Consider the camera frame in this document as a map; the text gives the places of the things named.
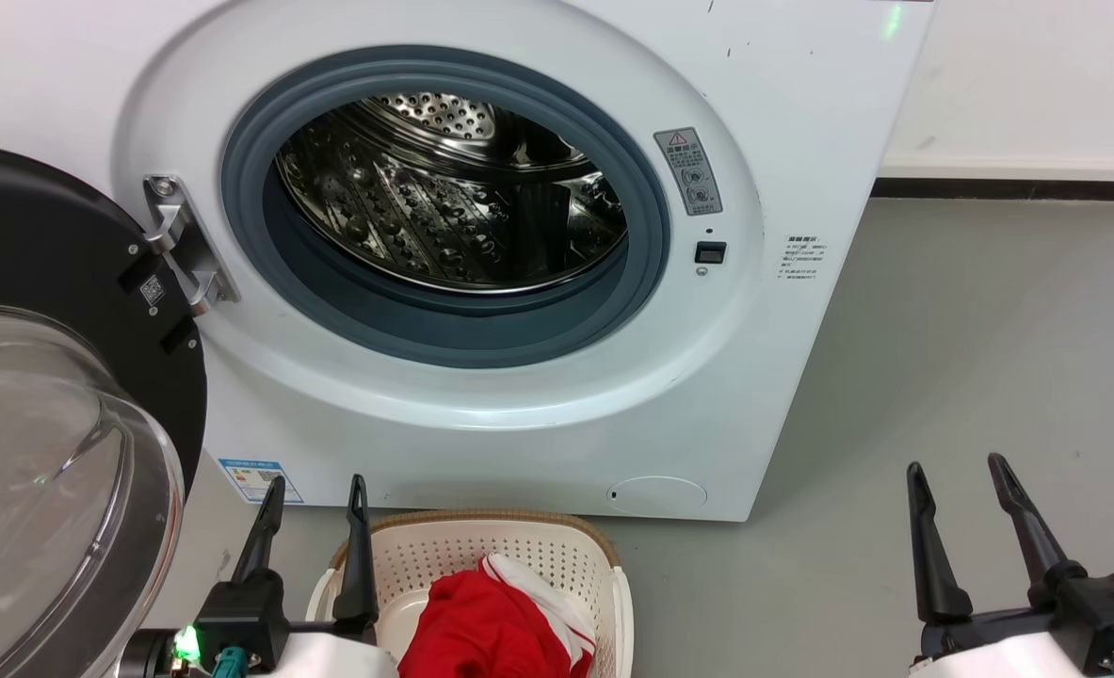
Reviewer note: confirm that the cream perforated laundry basket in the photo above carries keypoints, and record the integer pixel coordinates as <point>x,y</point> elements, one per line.
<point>538,546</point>

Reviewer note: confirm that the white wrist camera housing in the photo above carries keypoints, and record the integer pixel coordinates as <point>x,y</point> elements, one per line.
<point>330,659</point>
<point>1009,661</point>

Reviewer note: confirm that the white front-load washing machine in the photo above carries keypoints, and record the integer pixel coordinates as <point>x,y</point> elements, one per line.
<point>783,377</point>

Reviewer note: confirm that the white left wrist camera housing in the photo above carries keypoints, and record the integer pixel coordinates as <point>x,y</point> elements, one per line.
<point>330,659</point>

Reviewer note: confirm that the stainless steel washing machine drum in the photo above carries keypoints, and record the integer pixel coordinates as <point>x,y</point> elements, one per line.
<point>425,207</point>

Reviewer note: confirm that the blue energy label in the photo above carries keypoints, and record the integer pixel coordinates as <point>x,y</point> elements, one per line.
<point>260,481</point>

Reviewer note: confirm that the red garment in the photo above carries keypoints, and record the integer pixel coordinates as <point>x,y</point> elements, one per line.
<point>481,621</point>

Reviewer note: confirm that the black door latch socket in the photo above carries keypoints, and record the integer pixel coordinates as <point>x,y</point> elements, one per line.
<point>711,252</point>

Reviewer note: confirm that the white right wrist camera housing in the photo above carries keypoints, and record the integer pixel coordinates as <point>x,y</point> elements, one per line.
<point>1009,661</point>

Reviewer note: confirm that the QR code sticker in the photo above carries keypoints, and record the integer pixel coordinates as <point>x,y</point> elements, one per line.
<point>152,291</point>

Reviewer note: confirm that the silver metal door hinge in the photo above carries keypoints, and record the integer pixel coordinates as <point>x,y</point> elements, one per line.
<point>189,250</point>

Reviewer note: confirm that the white and black baseboard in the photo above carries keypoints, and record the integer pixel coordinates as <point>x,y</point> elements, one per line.
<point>990,188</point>

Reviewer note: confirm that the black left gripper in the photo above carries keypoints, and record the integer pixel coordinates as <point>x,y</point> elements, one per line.
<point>241,617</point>

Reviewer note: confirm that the small text sticker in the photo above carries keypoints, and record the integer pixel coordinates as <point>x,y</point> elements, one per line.
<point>803,259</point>

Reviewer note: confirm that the grey rubber door gasket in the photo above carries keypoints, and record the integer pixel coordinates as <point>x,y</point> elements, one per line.
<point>443,339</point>

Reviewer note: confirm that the black glass washer door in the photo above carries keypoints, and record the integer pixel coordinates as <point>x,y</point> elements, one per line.
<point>39,235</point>

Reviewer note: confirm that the round white filter cover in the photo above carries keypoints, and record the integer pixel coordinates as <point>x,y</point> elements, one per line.
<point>656,495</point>

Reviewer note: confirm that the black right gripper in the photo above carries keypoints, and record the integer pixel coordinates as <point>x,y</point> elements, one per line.
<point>1098,612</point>

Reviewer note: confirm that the grey warning sticker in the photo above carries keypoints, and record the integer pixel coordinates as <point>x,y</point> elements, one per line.
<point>688,171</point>

